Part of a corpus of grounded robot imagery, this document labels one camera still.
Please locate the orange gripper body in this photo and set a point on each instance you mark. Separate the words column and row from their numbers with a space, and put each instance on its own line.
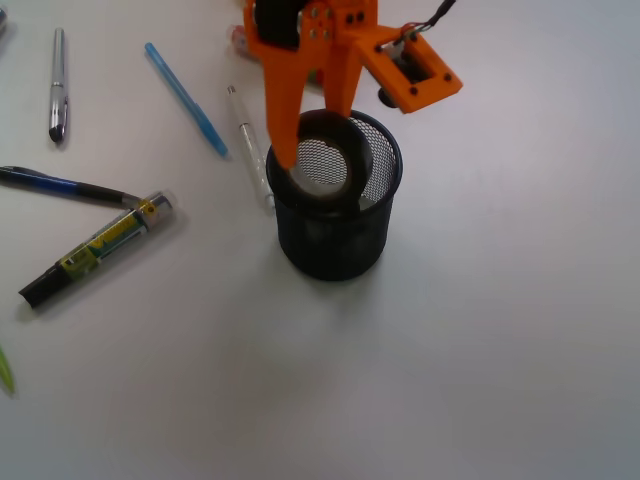
column 307, row 31

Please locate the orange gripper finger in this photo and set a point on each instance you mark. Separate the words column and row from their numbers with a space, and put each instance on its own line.
column 341, row 76
column 285, row 77

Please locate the large black tape roll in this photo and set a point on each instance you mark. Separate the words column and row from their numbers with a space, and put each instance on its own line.
column 334, row 162

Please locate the black mesh pen holder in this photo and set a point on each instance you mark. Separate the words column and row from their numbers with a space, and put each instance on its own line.
column 343, row 246

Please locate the white clear pen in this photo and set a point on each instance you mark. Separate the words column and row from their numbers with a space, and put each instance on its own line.
column 251, row 150

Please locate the light blue pen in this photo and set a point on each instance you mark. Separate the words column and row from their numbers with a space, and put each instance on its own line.
column 193, row 109

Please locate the silver metal pen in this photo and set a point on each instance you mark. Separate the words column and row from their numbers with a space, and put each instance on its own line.
column 58, row 92

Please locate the blue black ballpoint pen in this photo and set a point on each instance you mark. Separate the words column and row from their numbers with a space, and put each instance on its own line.
column 19, row 176

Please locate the green pen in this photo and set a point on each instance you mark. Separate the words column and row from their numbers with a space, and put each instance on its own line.
column 6, row 374

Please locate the red green marker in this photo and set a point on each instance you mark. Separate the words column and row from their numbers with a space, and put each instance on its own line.
column 239, row 43

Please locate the black green marker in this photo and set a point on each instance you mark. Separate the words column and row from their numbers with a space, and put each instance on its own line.
column 136, row 221

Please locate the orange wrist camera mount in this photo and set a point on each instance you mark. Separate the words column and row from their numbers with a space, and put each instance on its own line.
column 412, row 74

